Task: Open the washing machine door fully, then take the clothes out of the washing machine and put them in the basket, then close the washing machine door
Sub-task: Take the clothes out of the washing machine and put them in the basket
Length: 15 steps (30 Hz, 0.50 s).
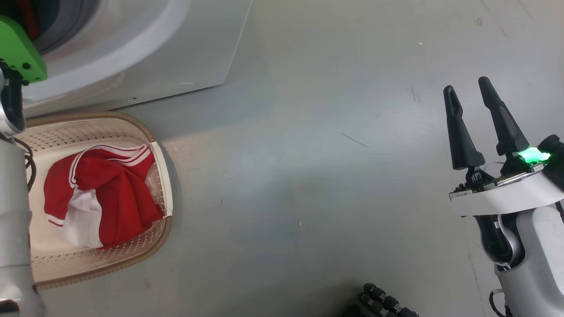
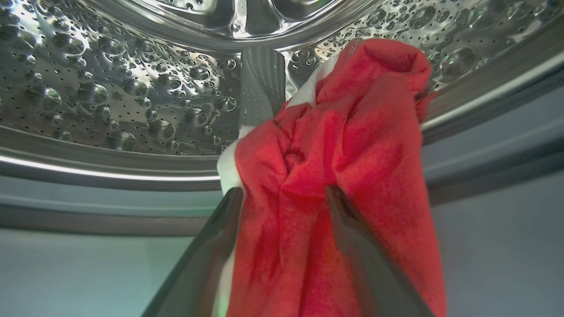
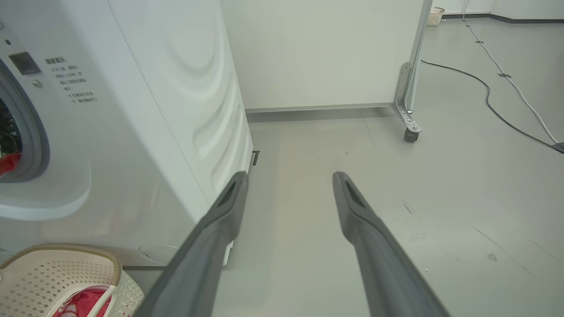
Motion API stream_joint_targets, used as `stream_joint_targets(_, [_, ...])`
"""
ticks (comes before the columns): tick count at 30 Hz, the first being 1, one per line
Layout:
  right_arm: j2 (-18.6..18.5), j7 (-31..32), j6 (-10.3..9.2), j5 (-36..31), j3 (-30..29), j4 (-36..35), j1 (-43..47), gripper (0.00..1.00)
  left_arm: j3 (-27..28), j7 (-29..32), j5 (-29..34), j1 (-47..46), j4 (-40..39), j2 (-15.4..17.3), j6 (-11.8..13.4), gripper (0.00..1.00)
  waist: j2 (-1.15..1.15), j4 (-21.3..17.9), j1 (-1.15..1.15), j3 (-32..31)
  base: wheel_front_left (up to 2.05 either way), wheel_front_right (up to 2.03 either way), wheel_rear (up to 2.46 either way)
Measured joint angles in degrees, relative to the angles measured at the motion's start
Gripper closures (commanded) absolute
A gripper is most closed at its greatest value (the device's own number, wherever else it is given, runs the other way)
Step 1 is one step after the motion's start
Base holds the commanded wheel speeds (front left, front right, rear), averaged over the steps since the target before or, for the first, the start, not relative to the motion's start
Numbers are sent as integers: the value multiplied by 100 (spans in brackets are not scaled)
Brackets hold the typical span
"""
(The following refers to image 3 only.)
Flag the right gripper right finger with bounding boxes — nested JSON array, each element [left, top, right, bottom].
[[332, 171, 451, 317]]

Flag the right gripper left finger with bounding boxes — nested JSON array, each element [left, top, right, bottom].
[[132, 171, 250, 317]]

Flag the red garment with white trim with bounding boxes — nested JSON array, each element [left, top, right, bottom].
[[52, 285, 119, 317]]

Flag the white washing machine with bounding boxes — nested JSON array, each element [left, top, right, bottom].
[[0, 0, 255, 269]]

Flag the cream perforated laundry basket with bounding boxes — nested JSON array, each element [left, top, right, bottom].
[[0, 243, 146, 317]]

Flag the small cream background basket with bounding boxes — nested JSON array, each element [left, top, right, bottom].
[[426, 7, 446, 27]]

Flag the white partition panel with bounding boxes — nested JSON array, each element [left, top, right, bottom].
[[219, 0, 434, 114]]

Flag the metal bracket with caster wheel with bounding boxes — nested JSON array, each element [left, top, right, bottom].
[[391, 62, 423, 144]]

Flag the black floor cable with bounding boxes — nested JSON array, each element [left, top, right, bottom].
[[420, 59, 564, 154]]

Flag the white floor cable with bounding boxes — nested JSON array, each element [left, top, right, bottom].
[[462, 0, 561, 145]]

